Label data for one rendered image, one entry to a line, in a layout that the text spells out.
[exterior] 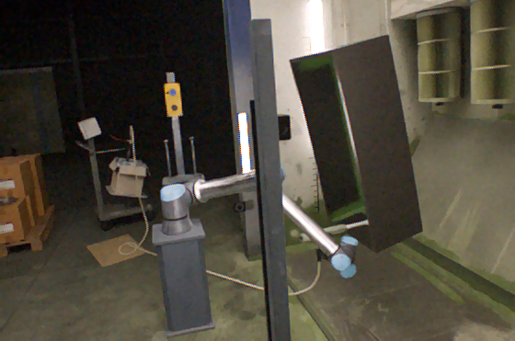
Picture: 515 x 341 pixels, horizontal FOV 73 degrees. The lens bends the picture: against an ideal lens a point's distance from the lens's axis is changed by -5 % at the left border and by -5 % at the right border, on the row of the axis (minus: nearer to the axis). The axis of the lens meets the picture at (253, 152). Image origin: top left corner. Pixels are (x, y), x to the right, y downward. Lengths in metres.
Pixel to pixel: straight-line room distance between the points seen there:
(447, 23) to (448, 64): 0.32
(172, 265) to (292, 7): 2.13
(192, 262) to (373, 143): 1.26
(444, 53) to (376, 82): 1.24
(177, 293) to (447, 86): 2.52
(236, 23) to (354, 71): 1.25
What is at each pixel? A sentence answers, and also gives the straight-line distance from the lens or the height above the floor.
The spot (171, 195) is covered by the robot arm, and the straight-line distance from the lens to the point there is 2.20.
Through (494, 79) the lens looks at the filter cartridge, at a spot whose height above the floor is 1.42.
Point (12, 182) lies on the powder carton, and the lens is 4.61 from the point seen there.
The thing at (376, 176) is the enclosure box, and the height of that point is 0.93.
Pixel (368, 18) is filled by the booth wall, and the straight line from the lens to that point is 3.41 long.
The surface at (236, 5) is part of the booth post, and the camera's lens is 2.99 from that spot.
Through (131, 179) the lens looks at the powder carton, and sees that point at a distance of 4.40.
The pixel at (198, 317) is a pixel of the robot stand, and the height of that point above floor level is 0.10.
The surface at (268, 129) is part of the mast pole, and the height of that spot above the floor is 1.36.
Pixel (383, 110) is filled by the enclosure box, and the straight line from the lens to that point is 2.11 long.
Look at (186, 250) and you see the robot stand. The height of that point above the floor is 0.56.
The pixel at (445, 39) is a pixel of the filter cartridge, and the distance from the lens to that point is 3.24.
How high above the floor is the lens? 1.47
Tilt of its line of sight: 10 degrees down
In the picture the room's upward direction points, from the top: 4 degrees counter-clockwise
